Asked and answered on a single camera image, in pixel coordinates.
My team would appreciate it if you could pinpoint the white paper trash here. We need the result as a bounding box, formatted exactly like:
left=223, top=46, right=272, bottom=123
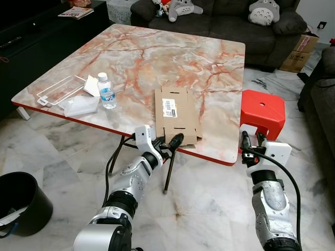
left=0, top=206, right=30, bottom=227

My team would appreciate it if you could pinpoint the open brown cardboard carton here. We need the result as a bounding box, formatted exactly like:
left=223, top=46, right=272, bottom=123
left=278, top=32, right=320, bottom=73

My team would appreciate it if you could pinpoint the red and white doll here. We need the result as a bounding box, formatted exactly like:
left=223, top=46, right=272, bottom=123
left=151, top=0, right=171, bottom=18

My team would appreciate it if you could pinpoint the black metal table leg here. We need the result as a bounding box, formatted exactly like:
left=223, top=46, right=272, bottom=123
left=163, top=147, right=176, bottom=195

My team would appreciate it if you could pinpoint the dark grey fabric sofa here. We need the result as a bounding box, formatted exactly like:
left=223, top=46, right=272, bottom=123
left=129, top=0, right=309, bottom=73

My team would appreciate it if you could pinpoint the flattened brown cardboard box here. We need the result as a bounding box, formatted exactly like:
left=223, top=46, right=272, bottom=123
left=154, top=87, right=204, bottom=146

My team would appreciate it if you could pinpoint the red and white magazine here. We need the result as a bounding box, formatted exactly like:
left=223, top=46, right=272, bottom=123
left=57, top=6, right=95, bottom=20

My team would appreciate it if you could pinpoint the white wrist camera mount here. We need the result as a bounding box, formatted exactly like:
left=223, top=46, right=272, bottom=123
left=259, top=140, right=293, bottom=167
left=133, top=125, right=163, bottom=159

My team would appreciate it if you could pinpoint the red plastic stool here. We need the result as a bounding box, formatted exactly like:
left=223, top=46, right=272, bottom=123
left=239, top=89, right=287, bottom=142

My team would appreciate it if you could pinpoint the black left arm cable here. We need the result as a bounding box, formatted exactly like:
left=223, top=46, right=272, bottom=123
left=104, top=133, right=139, bottom=206

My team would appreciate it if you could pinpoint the round grey Totoro plush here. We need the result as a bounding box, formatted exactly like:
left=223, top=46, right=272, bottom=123
left=248, top=0, right=281, bottom=27

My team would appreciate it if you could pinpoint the white plastic bag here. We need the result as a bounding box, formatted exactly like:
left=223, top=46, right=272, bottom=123
left=58, top=96, right=101, bottom=118

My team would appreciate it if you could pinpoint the black rubbish bin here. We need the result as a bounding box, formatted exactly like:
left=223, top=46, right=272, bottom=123
left=0, top=172, right=54, bottom=237

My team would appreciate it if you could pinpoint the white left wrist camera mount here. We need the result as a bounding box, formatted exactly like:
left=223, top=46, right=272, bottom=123
left=133, top=125, right=163, bottom=159

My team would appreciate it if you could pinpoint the black TV cabinet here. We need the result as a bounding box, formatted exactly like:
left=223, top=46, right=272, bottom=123
left=0, top=0, right=113, bottom=122

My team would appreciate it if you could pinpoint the dark grey armchair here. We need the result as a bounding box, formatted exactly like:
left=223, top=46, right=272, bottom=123
left=298, top=44, right=335, bottom=190

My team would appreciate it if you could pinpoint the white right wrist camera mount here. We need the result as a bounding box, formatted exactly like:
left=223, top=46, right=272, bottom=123
left=259, top=140, right=293, bottom=167

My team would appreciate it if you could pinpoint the clear plastic water bottle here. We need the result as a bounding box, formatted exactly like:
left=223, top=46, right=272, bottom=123
left=97, top=72, right=118, bottom=110

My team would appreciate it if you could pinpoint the lying grey Totoro plush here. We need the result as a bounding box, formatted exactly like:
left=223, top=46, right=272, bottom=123
left=167, top=0, right=204, bottom=23

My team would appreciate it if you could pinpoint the clear plastic tray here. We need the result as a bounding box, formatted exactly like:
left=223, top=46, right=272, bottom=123
left=36, top=75, right=87, bottom=107

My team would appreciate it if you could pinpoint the white patterned cloth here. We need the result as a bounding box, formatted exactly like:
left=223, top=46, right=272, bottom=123
left=107, top=0, right=135, bottom=25

